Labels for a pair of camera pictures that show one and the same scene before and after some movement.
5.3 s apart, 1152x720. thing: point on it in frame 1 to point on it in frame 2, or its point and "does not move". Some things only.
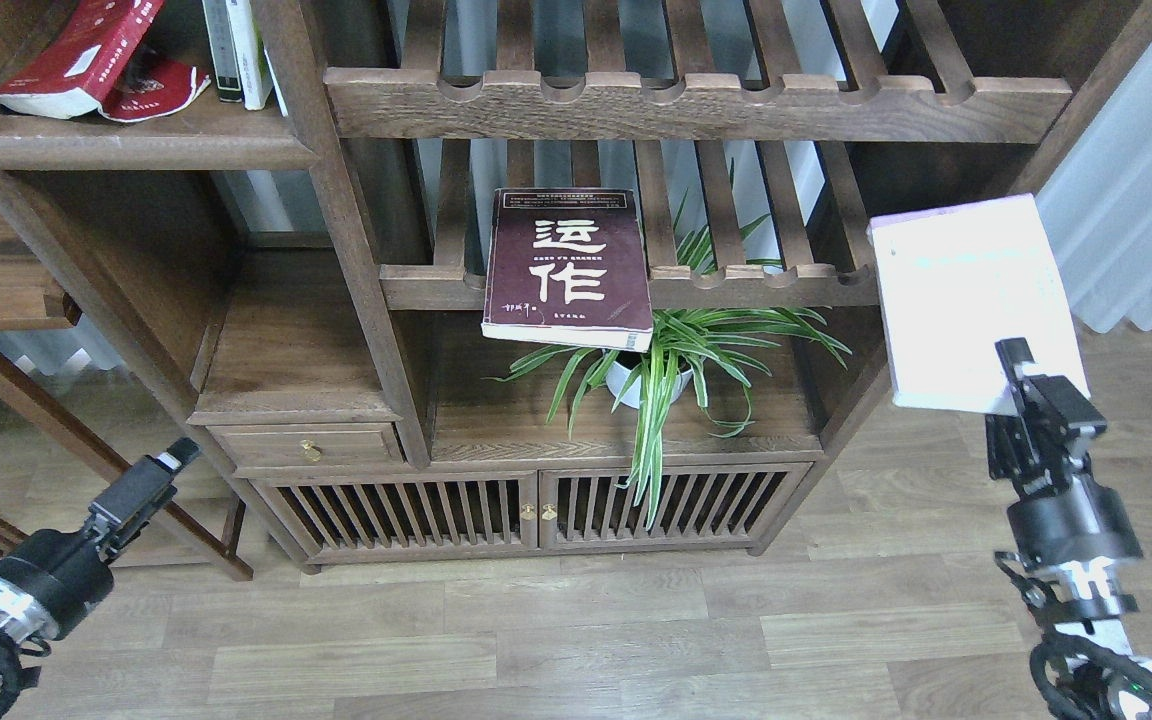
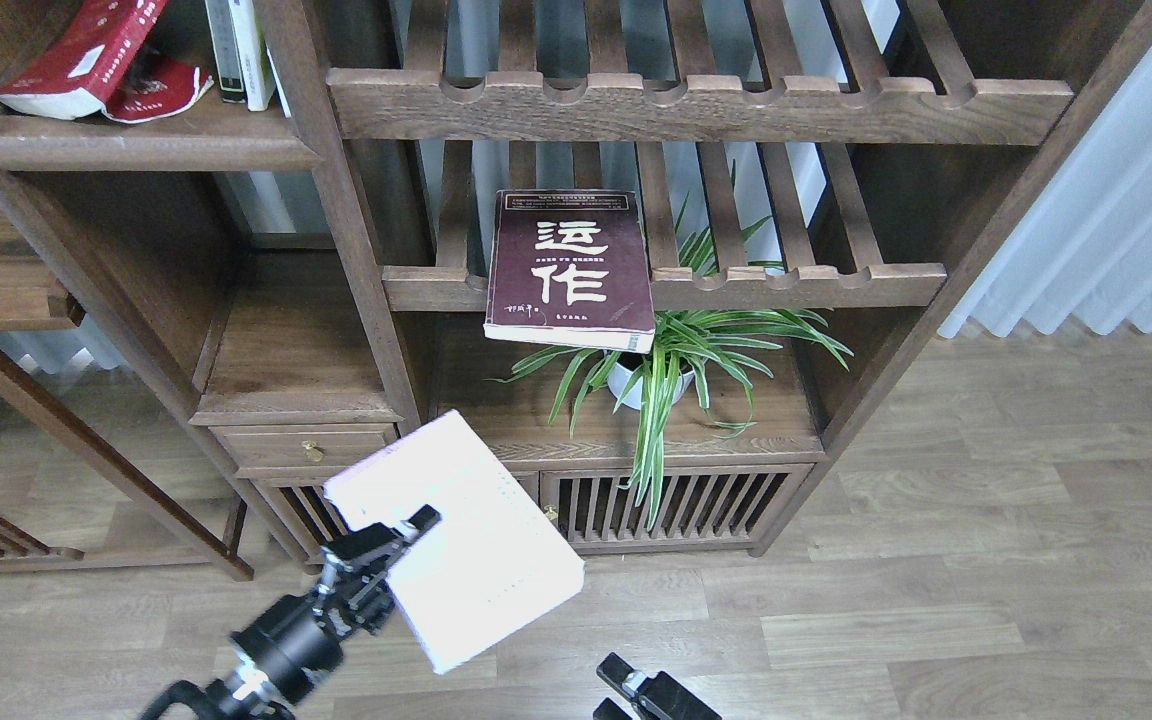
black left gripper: (53, 579) to (288, 640)
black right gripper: (1061, 513) to (660, 697)
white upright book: (249, 53) does not move
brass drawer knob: (310, 453) does not move
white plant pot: (672, 386) does not move
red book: (95, 65) does not move
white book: (957, 278) to (494, 564)
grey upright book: (224, 50) does not move
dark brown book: (567, 268) does not move
